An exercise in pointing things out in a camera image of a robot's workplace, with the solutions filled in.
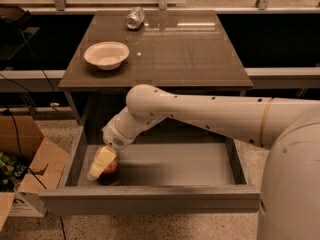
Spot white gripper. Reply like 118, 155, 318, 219
87, 117, 133, 181

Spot red apple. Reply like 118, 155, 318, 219
101, 160, 118, 177

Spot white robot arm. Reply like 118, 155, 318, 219
87, 84, 320, 240

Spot open grey top drawer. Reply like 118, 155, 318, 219
38, 98, 273, 217

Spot grey cabinet with glossy top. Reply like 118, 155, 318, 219
59, 10, 252, 144

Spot brown cardboard box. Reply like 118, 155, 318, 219
0, 116, 69, 229

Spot green snack bags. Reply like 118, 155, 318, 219
0, 151, 28, 192

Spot white paper bowl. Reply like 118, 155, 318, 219
84, 41, 129, 70

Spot silver soda can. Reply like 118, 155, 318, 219
125, 7, 145, 30

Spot dark object on ledge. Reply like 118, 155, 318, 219
0, 5, 31, 30

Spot black cable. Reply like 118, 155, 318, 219
0, 28, 68, 240

